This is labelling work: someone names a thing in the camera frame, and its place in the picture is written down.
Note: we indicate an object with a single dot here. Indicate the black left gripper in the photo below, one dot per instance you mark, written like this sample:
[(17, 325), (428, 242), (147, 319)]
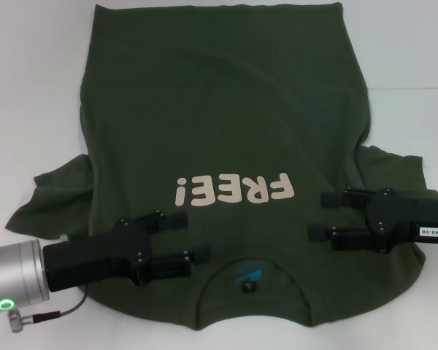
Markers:
[(91, 260)]

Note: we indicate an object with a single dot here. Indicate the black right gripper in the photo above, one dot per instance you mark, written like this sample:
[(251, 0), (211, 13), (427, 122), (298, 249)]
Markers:
[(405, 218)]

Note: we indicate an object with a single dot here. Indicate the dark green FREE t-shirt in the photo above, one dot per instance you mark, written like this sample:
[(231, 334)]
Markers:
[(219, 109)]

